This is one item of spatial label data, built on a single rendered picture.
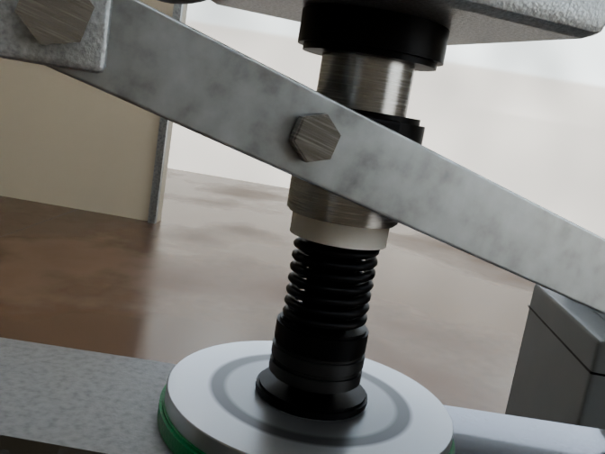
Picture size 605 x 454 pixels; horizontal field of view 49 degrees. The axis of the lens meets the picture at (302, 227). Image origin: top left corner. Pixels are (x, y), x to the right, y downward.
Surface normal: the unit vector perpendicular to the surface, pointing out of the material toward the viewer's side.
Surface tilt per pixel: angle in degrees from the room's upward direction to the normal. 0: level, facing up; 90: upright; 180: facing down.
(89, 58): 90
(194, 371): 0
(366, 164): 90
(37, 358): 0
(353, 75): 90
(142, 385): 0
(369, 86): 90
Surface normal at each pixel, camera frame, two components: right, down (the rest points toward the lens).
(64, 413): 0.16, -0.97
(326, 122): 0.33, 0.22
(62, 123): -0.07, 0.17
